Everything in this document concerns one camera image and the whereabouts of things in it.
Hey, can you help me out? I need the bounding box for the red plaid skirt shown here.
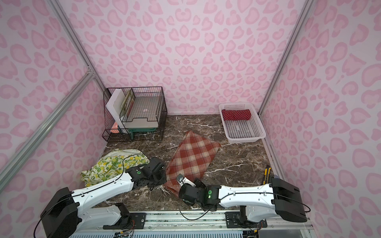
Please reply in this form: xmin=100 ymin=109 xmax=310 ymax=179
xmin=164 ymin=131 xmax=221 ymax=196

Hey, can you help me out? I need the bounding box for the white plastic basket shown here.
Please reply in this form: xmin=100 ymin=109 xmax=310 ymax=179
xmin=219 ymin=102 xmax=267 ymax=144

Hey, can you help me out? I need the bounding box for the red polka dot skirt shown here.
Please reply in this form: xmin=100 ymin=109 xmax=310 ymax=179
xmin=221 ymin=109 xmax=252 ymax=121

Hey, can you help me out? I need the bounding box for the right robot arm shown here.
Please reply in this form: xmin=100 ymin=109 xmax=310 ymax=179
xmin=176 ymin=174 xmax=308 ymax=223

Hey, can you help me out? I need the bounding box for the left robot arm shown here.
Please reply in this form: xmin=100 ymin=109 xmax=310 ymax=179
xmin=37 ymin=157 xmax=166 ymax=238

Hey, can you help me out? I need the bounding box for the green lemon print skirt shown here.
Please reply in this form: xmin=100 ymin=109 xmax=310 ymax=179
xmin=81 ymin=149 xmax=149 ymax=187

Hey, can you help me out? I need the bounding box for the green stand under tray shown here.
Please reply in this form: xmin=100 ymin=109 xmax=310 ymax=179
xmin=117 ymin=127 xmax=157 ymax=140

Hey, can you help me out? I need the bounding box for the white tray in basket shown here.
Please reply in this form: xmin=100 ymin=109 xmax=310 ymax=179
xmin=120 ymin=96 xmax=163 ymax=129

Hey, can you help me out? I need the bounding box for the yellow black utility knife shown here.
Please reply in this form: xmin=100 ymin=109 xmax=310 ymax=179
xmin=263 ymin=166 xmax=271 ymax=184

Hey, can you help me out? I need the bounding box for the green book in basket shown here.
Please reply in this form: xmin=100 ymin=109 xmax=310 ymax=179
xmin=120 ymin=89 xmax=136 ymax=118

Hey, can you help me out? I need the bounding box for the white foam board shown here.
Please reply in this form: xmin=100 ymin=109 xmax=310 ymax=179
xmin=106 ymin=89 xmax=125 ymax=129

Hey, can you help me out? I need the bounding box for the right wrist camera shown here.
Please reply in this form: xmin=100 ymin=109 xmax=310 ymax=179
xmin=176 ymin=174 xmax=196 ymax=187

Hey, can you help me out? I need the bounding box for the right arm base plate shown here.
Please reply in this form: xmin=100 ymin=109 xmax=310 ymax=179
xmin=225 ymin=211 xmax=268 ymax=230

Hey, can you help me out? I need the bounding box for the aluminium front rail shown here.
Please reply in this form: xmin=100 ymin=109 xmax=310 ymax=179
xmin=73 ymin=210 xmax=317 ymax=238

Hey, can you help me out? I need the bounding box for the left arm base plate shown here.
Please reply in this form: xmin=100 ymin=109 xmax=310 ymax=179
xmin=103 ymin=212 xmax=147 ymax=230

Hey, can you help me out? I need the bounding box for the black wire basket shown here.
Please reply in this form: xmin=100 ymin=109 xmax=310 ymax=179
xmin=102 ymin=86 xmax=167 ymax=142

